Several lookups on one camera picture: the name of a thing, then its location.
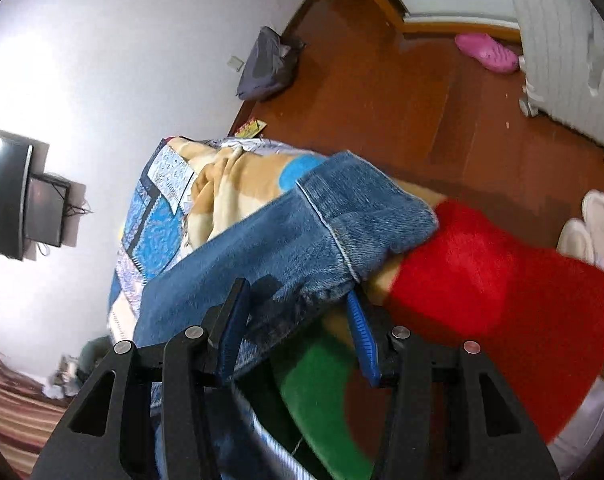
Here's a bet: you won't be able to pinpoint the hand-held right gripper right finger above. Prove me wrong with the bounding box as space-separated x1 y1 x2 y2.
346 290 558 480

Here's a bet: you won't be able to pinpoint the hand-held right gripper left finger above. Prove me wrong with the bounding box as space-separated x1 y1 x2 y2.
29 277 253 480

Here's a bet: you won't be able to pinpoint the blue denim jeans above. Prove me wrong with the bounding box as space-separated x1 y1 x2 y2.
132 150 440 480

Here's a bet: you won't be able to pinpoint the red green tan plush blanket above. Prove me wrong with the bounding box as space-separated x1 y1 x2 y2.
189 140 604 480

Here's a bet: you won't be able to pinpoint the blue patchwork bedspread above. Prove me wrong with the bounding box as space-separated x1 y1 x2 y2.
106 135 327 351

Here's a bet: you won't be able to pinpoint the grey green cushion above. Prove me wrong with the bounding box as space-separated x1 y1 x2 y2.
76 337 113 381

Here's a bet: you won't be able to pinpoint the pile of assorted clutter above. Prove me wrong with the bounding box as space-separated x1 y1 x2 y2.
46 355 82 401

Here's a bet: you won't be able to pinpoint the colourful printed packet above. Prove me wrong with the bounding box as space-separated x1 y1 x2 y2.
233 117 267 139

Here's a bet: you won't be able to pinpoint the white bed sheet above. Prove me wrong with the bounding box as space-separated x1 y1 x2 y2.
552 375 604 466

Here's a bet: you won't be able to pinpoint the white slipper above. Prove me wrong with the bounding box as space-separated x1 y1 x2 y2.
582 190 604 261
556 218 597 265

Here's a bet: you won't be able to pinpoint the grey bag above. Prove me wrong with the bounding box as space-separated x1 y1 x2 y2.
236 26 307 102

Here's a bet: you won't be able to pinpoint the pink clog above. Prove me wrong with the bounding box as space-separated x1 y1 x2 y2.
454 32 520 73

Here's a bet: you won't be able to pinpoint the white radiator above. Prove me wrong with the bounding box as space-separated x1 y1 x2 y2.
502 0 604 151

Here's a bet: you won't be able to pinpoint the black monitor cables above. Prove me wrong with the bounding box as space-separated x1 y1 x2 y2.
62 199 95 219

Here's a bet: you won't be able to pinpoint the small black wall monitor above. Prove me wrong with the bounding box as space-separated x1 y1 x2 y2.
24 174 72 248

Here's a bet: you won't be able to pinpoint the black wall television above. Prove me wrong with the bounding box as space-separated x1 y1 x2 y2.
0 135 35 261

